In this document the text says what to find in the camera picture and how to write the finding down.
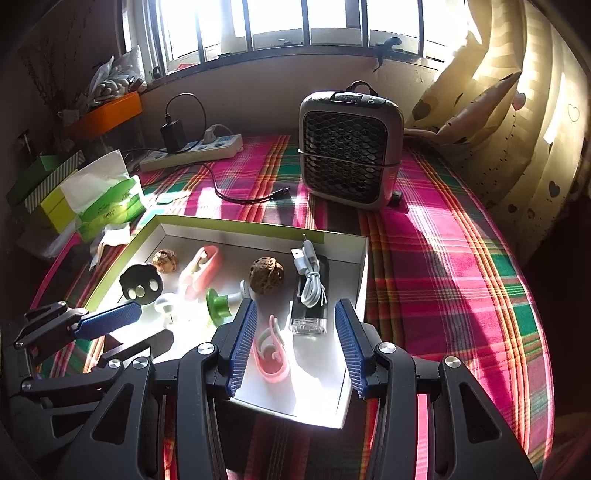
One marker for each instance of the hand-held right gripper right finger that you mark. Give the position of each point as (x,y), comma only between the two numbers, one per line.
(351,346)

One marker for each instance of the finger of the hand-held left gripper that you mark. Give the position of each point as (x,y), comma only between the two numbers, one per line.
(111,318)
(138,346)

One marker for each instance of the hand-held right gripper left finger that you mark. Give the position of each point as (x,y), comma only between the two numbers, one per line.
(242,341)

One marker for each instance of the light pink ear hook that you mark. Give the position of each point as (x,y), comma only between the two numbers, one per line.
(270,357)

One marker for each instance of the green and white cardboard box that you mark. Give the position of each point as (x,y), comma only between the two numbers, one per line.
(318,369)

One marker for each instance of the green and white massager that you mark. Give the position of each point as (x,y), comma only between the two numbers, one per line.
(219,304)

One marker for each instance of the black device with clear end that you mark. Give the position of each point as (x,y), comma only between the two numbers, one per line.
(310,323)

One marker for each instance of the black round disc with holes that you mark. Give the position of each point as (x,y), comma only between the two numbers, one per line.
(141,281)

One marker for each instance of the small white round device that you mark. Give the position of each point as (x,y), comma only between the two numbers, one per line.
(166,305)

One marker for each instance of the brown walnut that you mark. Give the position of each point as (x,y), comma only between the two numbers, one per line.
(266,273)
(165,261)

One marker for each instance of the crumpled white tissue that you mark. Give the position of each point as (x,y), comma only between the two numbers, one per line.
(111,237)

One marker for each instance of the plaid tablecloth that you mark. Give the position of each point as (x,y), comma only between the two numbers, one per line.
(438,277)

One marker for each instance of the yellow-green box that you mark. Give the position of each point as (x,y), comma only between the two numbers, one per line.
(57,210)

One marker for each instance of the green tissue pack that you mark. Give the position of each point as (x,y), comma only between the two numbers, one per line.
(111,194)

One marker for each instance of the small green oval lid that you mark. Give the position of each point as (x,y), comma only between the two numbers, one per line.
(163,199)

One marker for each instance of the striped box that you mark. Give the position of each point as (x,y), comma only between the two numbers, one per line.
(55,182)

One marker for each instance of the dark green box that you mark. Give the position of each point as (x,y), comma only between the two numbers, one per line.
(44,164)

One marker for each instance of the white power strip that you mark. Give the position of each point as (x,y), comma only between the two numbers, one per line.
(194,150)

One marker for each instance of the black charger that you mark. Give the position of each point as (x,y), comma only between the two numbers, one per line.
(171,134)

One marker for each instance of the small grey heater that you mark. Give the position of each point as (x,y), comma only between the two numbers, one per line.
(348,147)

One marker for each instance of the orange box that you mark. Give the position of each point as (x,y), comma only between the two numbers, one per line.
(106,115)

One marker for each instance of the white plug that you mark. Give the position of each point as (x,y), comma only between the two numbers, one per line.
(213,134)

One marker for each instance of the plastic bags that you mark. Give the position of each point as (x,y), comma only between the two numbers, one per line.
(113,78)

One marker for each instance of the dried twig bunch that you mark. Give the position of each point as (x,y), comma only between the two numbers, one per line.
(51,69)

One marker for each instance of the cream heart print curtain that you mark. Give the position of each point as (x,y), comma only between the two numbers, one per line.
(540,115)

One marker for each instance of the window with metal bars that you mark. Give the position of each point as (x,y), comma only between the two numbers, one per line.
(277,23)

